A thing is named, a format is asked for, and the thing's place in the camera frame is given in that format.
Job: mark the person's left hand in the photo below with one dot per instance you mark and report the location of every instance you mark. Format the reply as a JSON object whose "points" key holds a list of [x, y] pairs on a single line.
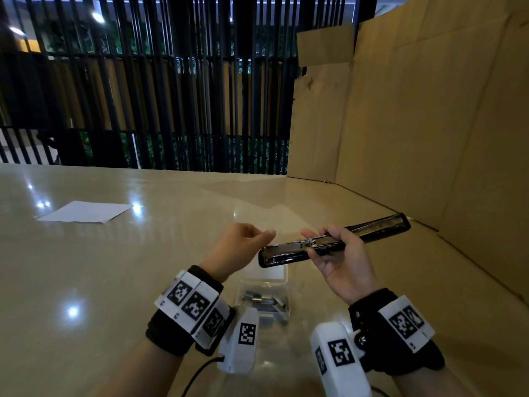
{"points": [[235, 252]]}

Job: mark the black wristband with markers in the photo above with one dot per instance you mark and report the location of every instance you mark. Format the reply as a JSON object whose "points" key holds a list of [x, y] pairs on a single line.
{"points": [[396, 347], [169, 334]]}

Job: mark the clear plastic box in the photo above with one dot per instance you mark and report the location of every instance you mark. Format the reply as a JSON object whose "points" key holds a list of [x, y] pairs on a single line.
{"points": [[268, 274]]}

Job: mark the black left wristband with markers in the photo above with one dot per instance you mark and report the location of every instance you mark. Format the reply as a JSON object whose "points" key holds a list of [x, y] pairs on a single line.
{"points": [[169, 334]]}

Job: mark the pile of staples strips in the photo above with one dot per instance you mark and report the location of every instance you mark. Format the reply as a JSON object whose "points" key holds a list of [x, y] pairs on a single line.
{"points": [[270, 305]]}

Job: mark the person's right forearm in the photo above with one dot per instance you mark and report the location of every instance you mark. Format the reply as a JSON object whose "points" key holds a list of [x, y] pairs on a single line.
{"points": [[430, 386]]}

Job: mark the person's left forearm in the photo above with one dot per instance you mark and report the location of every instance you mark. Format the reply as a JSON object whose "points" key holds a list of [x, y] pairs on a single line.
{"points": [[144, 376]]}

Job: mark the person's right hand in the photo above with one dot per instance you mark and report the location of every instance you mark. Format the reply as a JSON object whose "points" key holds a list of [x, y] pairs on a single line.
{"points": [[347, 272]]}

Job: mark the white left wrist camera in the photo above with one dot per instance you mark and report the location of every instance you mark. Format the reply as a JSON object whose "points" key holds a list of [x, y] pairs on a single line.
{"points": [[239, 351]]}

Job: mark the large brown cardboard panel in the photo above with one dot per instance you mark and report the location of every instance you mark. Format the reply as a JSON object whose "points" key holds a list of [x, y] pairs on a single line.
{"points": [[434, 119]]}

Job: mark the black right wristband with markers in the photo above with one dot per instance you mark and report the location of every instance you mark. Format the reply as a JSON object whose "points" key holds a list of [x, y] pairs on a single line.
{"points": [[396, 347]]}

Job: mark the white paper sheet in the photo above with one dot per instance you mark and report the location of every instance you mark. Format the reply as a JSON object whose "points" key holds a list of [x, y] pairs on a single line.
{"points": [[82, 211]]}

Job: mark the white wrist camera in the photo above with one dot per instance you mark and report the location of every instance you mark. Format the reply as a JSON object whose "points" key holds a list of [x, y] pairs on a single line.
{"points": [[239, 351], [341, 367]]}

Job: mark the black stapler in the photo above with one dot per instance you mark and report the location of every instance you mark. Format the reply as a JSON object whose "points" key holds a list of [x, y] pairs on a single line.
{"points": [[384, 229]]}

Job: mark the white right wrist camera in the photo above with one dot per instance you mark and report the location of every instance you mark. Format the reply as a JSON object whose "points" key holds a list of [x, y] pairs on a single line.
{"points": [[341, 367]]}

